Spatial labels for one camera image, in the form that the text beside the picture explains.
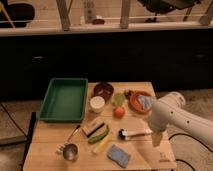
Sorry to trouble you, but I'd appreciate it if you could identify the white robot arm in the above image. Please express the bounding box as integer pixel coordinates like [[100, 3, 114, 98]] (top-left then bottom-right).
[[148, 92, 213, 148]]

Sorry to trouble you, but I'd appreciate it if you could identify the wooden block brush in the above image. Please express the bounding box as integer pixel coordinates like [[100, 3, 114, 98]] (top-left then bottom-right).
[[82, 117, 104, 137]]

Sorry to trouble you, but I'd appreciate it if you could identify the green plastic tray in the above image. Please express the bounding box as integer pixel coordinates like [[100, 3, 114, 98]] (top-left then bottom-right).
[[39, 78, 88, 122]]

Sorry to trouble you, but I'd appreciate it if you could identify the blue white cloth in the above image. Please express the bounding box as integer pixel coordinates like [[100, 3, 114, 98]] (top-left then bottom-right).
[[137, 95, 155, 110]]

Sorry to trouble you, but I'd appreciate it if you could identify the orange tomato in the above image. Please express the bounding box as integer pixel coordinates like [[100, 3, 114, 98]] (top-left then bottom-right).
[[113, 106, 125, 119]]

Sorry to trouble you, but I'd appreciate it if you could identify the blue sponge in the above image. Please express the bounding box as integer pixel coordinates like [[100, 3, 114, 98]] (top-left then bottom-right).
[[107, 145, 131, 168]]

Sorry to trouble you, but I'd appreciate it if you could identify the terracotta bowl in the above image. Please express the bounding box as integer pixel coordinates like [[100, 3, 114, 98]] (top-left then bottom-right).
[[129, 91, 156, 114]]

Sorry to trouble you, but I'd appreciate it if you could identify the green cucumber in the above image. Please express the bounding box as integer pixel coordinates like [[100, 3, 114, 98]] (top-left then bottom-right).
[[88, 125, 110, 144]]

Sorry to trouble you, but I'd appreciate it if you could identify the white round container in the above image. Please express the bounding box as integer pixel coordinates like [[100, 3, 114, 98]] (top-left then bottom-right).
[[90, 96, 105, 113]]

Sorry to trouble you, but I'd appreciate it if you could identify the dark red bowl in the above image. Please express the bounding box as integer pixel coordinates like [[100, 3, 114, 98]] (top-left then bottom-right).
[[93, 82, 114, 101]]

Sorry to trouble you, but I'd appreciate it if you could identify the metal ladle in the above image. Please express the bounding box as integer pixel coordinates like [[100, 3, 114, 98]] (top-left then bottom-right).
[[56, 125, 80, 161]]

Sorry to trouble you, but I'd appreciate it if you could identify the dark red dish on ledge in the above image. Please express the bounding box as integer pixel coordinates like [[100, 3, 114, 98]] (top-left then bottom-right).
[[92, 19, 105, 25]]

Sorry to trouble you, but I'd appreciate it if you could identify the black office chair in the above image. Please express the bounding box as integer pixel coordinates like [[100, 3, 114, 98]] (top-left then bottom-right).
[[137, 0, 201, 23]]

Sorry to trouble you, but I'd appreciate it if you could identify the dark chair left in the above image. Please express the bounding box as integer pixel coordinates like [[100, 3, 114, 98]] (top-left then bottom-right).
[[0, 0, 35, 28]]

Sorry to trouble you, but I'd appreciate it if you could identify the black floor cable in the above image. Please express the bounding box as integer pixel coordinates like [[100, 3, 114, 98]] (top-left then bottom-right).
[[168, 132, 213, 171]]

